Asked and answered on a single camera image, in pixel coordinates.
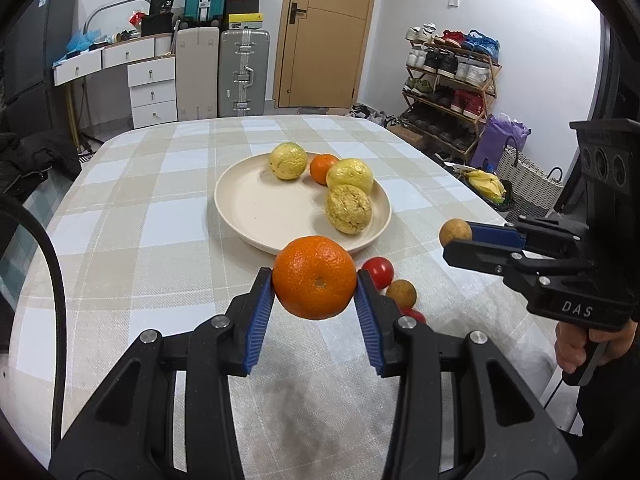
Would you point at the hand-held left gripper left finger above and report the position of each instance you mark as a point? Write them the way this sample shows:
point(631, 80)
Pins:
point(257, 320)

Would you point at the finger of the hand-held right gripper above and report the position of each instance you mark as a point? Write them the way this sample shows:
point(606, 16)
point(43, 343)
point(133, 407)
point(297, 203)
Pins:
point(495, 235)
point(480, 255)

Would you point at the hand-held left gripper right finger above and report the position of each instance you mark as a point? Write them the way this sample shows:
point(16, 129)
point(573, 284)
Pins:
point(370, 325)

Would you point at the brown longan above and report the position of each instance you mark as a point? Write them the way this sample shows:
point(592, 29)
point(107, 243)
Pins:
point(401, 294)
point(455, 232)

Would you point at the red tomato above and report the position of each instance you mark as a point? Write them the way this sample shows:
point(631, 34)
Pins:
point(414, 315)
point(378, 271)

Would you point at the orange mandarin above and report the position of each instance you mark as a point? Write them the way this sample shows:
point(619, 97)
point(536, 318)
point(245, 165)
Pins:
point(324, 169)
point(314, 277)

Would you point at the cream round plate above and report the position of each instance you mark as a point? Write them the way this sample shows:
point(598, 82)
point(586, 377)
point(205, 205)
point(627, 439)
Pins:
point(255, 205)

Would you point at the wrinkled yellow passion fruit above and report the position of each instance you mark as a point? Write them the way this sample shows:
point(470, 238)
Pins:
point(348, 208)

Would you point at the large yellow passion fruit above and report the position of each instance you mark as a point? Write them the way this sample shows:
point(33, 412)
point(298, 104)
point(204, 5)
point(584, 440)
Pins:
point(350, 175)

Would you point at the small yellow-green passion fruit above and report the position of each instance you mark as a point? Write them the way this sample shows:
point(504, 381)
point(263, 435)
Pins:
point(288, 161)

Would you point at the person's right forearm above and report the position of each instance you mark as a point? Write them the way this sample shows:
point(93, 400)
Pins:
point(610, 410)

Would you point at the person's right hand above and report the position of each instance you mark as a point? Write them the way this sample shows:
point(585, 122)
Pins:
point(570, 347)

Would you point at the bunch of bananas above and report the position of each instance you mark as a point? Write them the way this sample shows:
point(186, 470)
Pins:
point(482, 185)

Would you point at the woven basket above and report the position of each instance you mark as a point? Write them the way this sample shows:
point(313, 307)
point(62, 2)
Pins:
point(530, 180)

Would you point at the purple bag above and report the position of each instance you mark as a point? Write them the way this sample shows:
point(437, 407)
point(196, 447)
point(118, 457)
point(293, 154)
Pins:
point(497, 140)

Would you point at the small cardboard box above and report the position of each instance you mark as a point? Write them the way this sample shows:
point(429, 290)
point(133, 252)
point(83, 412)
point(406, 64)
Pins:
point(410, 136)

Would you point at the wooden shoe rack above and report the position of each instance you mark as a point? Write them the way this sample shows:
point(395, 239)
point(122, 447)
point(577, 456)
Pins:
point(487, 95)

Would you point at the loose sneakers group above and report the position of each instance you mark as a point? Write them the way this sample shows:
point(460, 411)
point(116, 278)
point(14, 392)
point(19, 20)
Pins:
point(370, 112)

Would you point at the teal checked cloth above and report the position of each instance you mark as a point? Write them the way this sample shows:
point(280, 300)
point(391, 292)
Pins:
point(42, 210)

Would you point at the silver suitcase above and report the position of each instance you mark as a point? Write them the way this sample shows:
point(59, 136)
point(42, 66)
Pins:
point(244, 75)

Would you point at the white drawer cabinet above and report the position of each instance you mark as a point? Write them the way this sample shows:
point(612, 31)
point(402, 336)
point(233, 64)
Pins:
point(152, 95)

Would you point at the wooden door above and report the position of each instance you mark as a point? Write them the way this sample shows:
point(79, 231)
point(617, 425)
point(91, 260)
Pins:
point(325, 50)

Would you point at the beige suitcase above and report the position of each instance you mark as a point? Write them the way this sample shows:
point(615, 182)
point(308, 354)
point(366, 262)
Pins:
point(197, 75)

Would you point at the black jacket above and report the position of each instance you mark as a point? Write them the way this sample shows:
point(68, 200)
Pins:
point(35, 160)

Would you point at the white desk with drawers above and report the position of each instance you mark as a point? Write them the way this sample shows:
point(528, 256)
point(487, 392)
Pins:
point(125, 55)

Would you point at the white and yellow shoe box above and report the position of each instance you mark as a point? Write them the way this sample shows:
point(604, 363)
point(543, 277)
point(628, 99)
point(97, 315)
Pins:
point(242, 21)

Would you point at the black storage box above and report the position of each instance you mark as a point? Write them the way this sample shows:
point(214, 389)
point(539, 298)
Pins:
point(157, 25)

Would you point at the plain black shoe box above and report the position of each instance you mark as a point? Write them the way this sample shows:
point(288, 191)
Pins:
point(241, 6)

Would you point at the small red packet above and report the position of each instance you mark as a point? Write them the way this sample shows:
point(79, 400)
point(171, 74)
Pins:
point(137, 17)

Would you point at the blue plastic bag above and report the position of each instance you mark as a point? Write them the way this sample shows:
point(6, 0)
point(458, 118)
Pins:
point(82, 42)

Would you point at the black printed pouch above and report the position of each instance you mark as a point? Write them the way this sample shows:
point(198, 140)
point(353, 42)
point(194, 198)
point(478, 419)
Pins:
point(162, 2)

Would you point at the silver arched hoop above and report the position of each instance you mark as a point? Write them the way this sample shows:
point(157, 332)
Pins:
point(107, 6)

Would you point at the dark grey refrigerator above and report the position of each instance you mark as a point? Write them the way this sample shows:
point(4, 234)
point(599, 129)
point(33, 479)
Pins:
point(35, 45)

